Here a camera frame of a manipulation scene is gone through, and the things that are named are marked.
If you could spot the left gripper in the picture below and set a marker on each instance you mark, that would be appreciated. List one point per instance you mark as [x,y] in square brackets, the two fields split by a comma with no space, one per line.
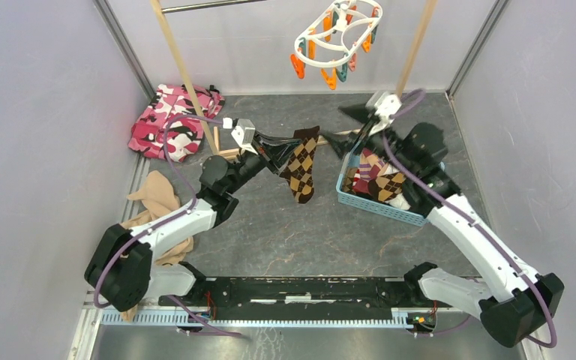
[274,150]

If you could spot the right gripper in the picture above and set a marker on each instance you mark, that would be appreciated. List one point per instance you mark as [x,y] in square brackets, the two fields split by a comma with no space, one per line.
[358,112]

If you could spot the brown argyle sock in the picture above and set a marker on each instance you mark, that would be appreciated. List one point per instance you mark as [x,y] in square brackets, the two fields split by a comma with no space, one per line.
[384,188]
[299,168]

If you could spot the white plastic clip hanger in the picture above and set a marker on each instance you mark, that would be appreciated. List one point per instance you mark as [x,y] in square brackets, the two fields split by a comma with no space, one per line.
[331,43]

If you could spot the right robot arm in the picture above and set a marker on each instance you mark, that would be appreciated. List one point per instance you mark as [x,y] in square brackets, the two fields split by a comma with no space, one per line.
[513,300]

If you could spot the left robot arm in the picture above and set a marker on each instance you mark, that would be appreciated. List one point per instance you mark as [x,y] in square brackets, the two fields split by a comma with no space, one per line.
[123,269]

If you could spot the blue plastic basket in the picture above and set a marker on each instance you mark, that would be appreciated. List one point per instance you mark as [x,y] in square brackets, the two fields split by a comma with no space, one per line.
[378,208]

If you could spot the red striped sock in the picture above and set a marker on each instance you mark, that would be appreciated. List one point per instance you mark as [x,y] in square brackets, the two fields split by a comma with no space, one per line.
[369,167]

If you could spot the white sock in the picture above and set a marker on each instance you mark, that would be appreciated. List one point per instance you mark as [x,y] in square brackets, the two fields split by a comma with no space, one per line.
[399,202]

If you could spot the pink camouflage cloth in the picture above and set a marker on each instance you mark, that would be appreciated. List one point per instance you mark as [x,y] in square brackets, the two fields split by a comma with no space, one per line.
[148,136]

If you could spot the beige cloth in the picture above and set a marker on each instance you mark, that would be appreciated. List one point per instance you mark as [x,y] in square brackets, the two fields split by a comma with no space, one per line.
[158,198]

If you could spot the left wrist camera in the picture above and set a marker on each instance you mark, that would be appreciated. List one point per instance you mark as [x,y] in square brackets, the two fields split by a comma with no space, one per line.
[242,131]

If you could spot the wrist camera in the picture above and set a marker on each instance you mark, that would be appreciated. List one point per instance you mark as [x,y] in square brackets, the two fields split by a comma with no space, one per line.
[384,105]
[242,131]

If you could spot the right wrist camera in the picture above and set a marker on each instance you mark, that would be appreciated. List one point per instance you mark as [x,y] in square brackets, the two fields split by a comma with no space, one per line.
[384,105]

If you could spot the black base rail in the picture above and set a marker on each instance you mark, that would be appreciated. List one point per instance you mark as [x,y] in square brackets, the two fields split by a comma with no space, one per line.
[304,298]

